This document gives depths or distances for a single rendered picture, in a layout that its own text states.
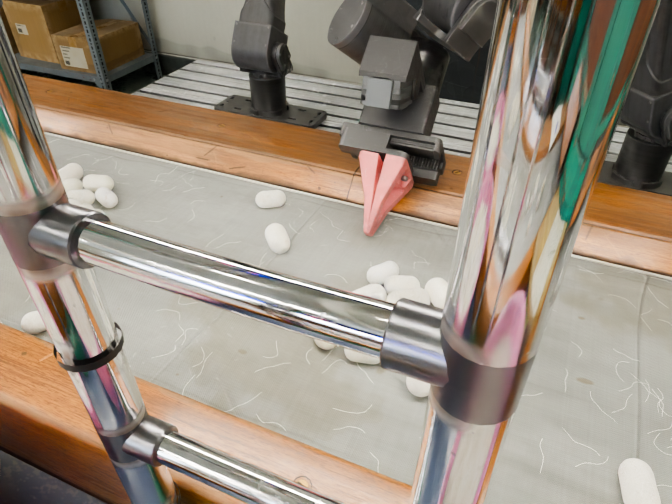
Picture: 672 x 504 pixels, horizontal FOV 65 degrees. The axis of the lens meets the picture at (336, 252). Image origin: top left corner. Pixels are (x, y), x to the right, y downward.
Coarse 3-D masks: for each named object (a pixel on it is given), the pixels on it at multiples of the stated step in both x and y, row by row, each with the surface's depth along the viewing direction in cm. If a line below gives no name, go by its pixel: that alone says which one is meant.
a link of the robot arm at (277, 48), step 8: (272, 48) 84; (280, 48) 84; (272, 56) 84; (280, 56) 84; (288, 56) 86; (280, 64) 85; (288, 64) 88; (248, 72) 90; (256, 72) 89; (264, 72) 88; (280, 72) 87; (288, 72) 89
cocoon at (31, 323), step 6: (30, 312) 43; (36, 312) 43; (24, 318) 43; (30, 318) 43; (36, 318) 43; (24, 324) 42; (30, 324) 42; (36, 324) 43; (42, 324) 43; (24, 330) 43; (30, 330) 43; (36, 330) 43; (42, 330) 43
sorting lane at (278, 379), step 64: (128, 192) 61; (192, 192) 61; (256, 192) 61; (0, 256) 52; (256, 256) 52; (320, 256) 52; (384, 256) 52; (448, 256) 52; (576, 256) 51; (0, 320) 45; (128, 320) 45; (192, 320) 45; (576, 320) 45; (640, 320) 45; (192, 384) 40; (256, 384) 40; (320, 384) 40; (384, 384) 40; (576, 384) 40; (640, 384) 40; (320, 448) 35; (384, 448) 35; (512, 448) 35; (576, 448) 35; (640, 448) 35
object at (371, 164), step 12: (360, 156) 51; (372, 156) 51; (372, 168) 51; (420, 168) 54; (432, 168) 53; (372, 180) 51; (420, 180) 55; (432, 180) 54; (372, 192) 51; (372, 204) 52
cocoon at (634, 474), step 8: (624, 464) 33; (632, 464) 33; (640, 464) 32; (624, 472) 33; (632, 472) 32; (640, 472) 32; (648, 472) 32; (624, 480) 32; (632, 480) 32; (640, 480) 32; (648, 480) 32; (624, 488) 32; (632, 488) 32; (640, 488) 31; (648, 488) 31; (656, 488) 32; (624, 496) 32; (632, 496) 31; (640, 496) 31; (648, 496) 31; (656, 496) 31
